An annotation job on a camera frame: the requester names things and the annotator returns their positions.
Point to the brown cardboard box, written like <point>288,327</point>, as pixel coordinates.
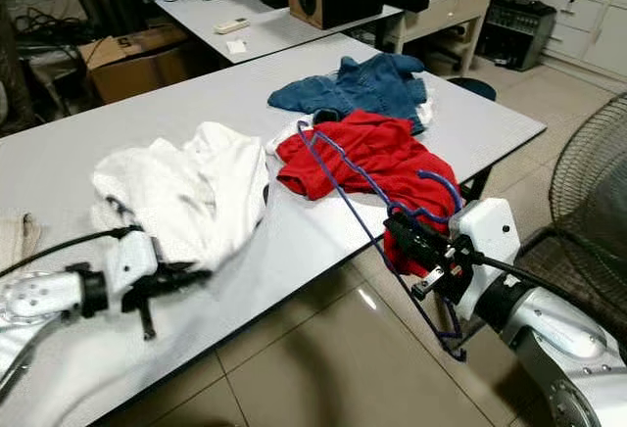
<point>137,79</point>

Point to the white drawer cabinet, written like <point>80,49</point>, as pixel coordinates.
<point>593,40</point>

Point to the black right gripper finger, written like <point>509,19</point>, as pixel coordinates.
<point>408,246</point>
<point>411,227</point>

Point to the small white card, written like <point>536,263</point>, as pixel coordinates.
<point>236,47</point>

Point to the beige garment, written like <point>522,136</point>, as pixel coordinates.
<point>15,241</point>

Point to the black standing fan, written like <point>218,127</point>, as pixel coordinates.
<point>593,172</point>

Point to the purple plastic hanger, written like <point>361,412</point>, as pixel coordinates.
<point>458,197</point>

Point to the blue denim garment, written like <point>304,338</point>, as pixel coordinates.
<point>362,84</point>

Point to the black amplifier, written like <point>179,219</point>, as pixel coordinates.
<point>514,35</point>

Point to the white desk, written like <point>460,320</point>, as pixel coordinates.
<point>446,16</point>

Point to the white remote control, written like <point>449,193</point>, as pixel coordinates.
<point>233,25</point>

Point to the dark blue round stool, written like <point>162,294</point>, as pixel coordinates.
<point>472,87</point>

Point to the red garment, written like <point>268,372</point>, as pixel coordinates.
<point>372,158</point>

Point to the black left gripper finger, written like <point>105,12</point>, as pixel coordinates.
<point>186,281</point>
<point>188,270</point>

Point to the white work table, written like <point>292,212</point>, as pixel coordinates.
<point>480,123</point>

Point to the white shirt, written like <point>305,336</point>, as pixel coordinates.
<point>196,192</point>

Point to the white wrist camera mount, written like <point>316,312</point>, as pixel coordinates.
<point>129,260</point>
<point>490,236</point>

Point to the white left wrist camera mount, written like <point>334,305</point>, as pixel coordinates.
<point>129,260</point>

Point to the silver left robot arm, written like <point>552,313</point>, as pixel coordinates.
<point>39,298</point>

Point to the grey long table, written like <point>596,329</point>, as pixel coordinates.
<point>274,30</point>

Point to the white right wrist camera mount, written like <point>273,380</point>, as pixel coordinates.
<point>490,236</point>

